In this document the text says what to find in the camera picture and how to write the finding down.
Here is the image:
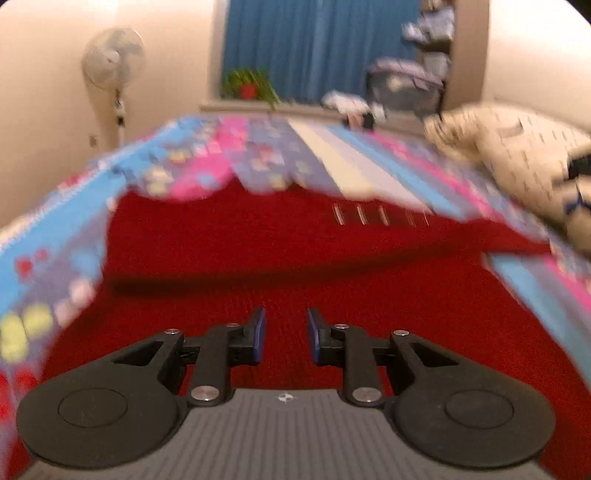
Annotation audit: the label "red knitted sweater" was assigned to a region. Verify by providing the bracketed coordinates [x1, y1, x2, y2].
[12, 182, 590, 479]

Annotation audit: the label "dark clothes on sill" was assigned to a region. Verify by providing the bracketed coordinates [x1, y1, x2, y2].
[342, 112, 375, 131]

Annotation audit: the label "white clothes pile on sill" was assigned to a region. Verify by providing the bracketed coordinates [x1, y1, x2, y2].
[321, 90, 387, 122]

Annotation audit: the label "colourful striped bed blanket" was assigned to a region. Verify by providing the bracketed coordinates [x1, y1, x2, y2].
[1, 114, 590, 479]

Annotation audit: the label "cream patterned pillow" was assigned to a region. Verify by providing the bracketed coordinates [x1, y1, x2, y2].
[424, 103, 590, 254]

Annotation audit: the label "wooden bookshelf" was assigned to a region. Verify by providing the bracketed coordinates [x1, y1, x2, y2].
[400, 0, 491, 112]

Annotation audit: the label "clear plastic storage bin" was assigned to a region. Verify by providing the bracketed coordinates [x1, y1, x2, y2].
[366, 57, 445, 118]

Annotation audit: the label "white standing fan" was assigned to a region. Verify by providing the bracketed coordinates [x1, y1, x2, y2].
[81, 27, 145, 148]

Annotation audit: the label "green plant in red pot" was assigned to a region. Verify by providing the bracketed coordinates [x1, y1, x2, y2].
[221, 69, 280, 109]

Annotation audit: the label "blue window curtain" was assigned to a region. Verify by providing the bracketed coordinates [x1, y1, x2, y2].
[222, 0, 420, 103]

